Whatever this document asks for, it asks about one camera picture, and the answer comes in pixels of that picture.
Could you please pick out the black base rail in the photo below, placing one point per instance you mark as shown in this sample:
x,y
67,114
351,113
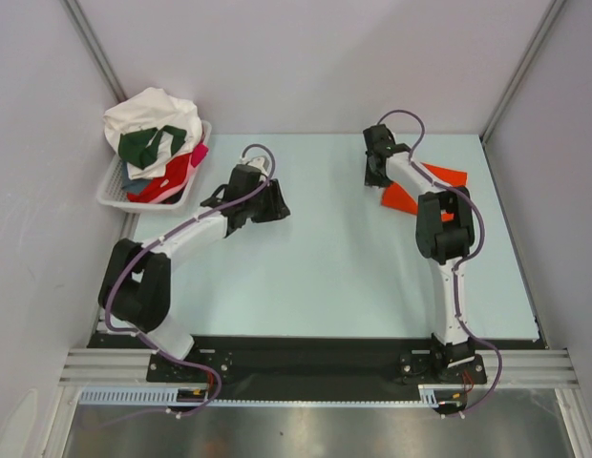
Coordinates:
x,y
316,364

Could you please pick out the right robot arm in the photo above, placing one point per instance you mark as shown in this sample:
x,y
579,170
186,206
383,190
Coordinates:
x,y
444,227

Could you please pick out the green and white t shirt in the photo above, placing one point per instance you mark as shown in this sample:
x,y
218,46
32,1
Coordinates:
x,y
142,148

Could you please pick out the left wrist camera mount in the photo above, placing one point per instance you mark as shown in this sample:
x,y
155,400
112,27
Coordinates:
x,y
262,163

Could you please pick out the white slotted cable duct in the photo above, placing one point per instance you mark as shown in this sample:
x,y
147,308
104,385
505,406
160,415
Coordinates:
x,y
417,395

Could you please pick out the orange t shirt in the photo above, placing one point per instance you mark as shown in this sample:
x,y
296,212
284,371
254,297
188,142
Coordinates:
x,y
397,198

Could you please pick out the white plastic basket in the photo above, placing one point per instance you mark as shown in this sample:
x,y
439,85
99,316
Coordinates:
x,y
110,194

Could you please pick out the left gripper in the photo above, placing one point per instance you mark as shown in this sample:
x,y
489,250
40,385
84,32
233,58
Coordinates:
x,y
277,209

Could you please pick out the grey t shirt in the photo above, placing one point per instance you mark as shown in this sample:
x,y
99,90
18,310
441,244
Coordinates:
x,y
132,186

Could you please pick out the red t shirt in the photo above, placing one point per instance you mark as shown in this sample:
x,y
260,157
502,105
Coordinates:
x,y
177,173

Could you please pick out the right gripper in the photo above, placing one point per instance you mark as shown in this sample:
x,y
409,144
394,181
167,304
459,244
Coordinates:
x,y
373,162

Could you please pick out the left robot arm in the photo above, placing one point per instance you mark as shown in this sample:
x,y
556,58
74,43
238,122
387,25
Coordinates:
x,y
136,288

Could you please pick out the pink garment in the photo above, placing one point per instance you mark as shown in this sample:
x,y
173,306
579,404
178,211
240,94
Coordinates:
x,y
198,155

